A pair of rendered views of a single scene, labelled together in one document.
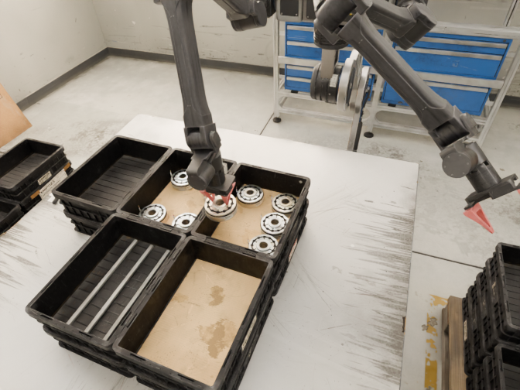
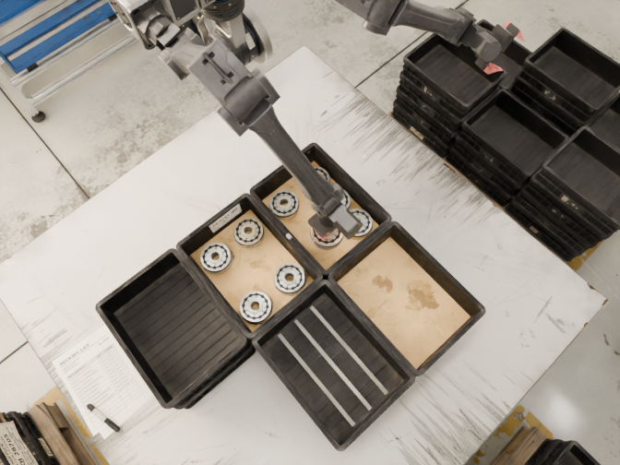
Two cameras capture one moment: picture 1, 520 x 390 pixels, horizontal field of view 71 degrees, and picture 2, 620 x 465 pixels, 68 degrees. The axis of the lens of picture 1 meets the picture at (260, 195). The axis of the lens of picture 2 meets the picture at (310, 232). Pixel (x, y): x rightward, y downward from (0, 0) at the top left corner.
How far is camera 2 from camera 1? 0.99 m
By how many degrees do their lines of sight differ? 40
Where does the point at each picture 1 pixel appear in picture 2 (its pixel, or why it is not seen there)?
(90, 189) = (159, 368)
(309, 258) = not seen: hidden behind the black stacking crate
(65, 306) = (327, 423)
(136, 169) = (154, 304)
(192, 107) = (321, 185)
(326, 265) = (372, 186)
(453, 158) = (488, 48)
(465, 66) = not seen: outside the picture
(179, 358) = (426, 333)
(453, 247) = not seen: hidden behind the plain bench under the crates
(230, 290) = (383, 269)
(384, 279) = (408, 155)
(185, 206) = (256, 271)
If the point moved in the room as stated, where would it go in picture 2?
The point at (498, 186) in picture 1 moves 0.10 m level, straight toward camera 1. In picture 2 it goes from (504, 41) to (523, 66)
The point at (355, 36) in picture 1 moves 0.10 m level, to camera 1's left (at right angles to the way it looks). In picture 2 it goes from (406, 17) to (389, 49)
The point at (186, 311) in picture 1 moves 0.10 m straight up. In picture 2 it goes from (386, 314) to (390, 306)
